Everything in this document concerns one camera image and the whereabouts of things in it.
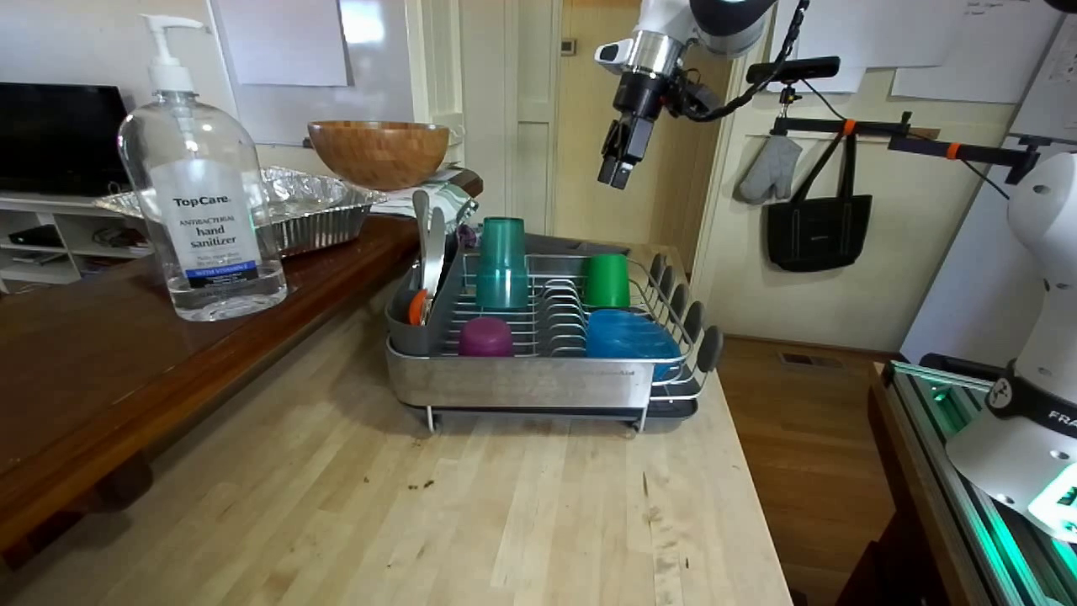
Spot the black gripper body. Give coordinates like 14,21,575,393
609,66,677,131

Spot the blue plastic bowl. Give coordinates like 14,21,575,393
584,310,685,362

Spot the aluminium robot base cart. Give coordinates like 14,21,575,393
869,351,1077,606

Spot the silver metal serving utensil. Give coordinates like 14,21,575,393
407,185,451,298

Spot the brown wooden bowl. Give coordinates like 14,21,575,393
303,117,453,194

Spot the grey steel dish rack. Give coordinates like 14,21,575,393
379,227,728,434

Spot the green plastic cup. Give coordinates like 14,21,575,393
575,249,634,314

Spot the grey oven mitt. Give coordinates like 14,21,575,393
734,131,806,209

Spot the teal plastic cup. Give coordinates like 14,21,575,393
474,216,531,314

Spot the black tote bag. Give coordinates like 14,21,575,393
763,131,874,276

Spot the purple plastic cup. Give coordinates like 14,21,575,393
453,314,519,359

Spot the aluminium foil tray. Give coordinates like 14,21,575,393
91,166,376,261

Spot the white paper sheet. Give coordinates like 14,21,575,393
206,0,353,90
888,0,1069,106

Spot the white board panel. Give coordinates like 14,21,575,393
894,3,1077,374

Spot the clear hand sanitizer bottle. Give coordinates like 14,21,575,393
114,11,293,325

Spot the black computer monitor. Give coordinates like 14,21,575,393
0,80,132,203

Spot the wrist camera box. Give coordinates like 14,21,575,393
593,38,651,74

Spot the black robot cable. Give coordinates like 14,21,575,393
669,0,816,126

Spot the black bar camera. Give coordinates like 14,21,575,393
744,52,845,86

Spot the small orange utensil handle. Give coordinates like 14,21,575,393
405,285,436,329

